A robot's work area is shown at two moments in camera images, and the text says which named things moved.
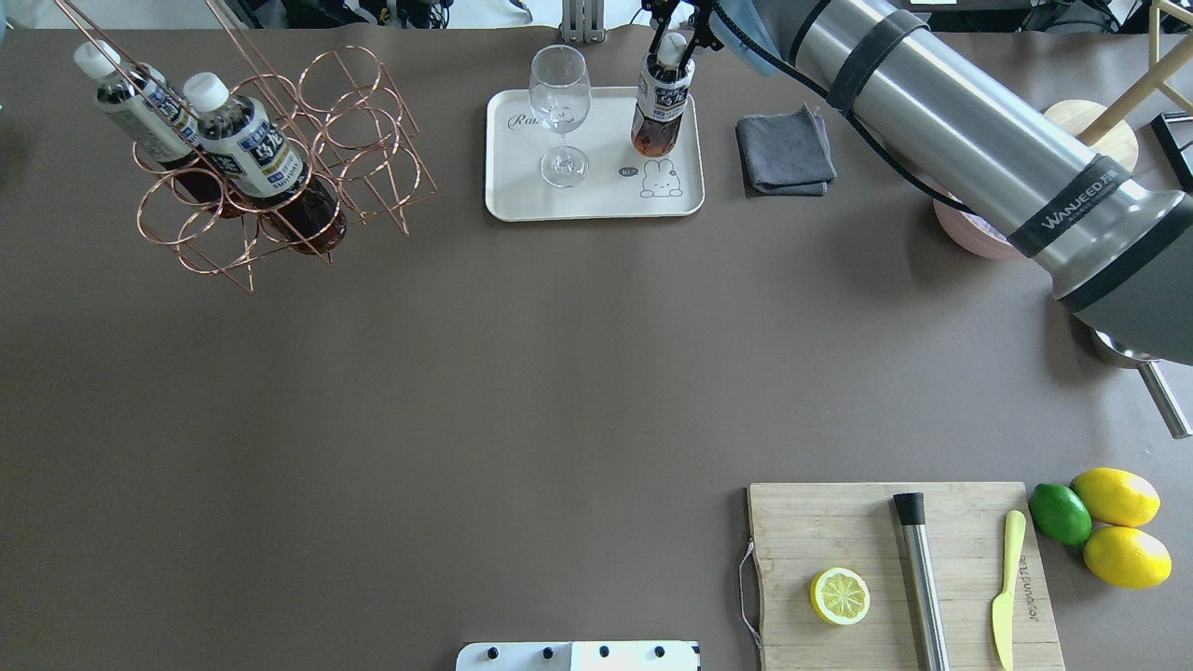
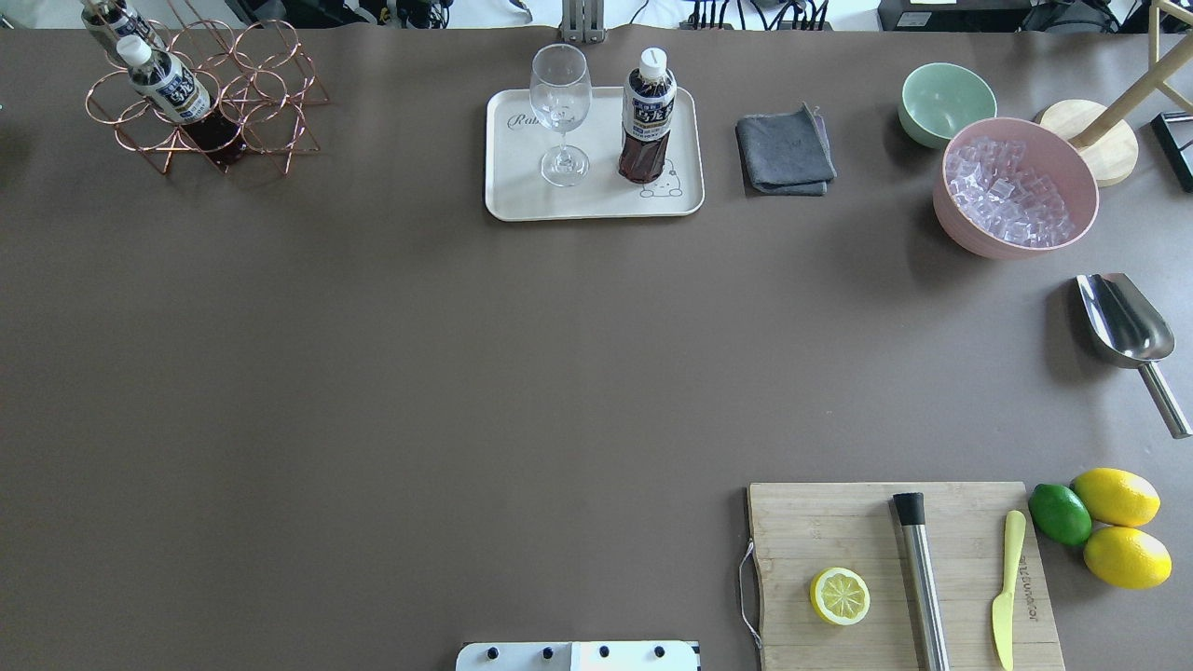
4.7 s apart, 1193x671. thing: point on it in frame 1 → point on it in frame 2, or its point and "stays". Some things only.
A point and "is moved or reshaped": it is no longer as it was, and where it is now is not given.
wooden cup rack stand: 1103,130 stays
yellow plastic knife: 1002,607 stays
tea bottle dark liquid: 246,141 → 183,98
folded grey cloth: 788,153 stays
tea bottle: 139,96 → 116,19
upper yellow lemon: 1118,497 stays
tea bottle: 665,86 is moved or reshaped
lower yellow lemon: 1128,557 stays
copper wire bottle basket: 279,165 is moved or reshaped
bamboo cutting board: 803,531 stays
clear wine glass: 560,97 stays
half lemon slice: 839,595 stays
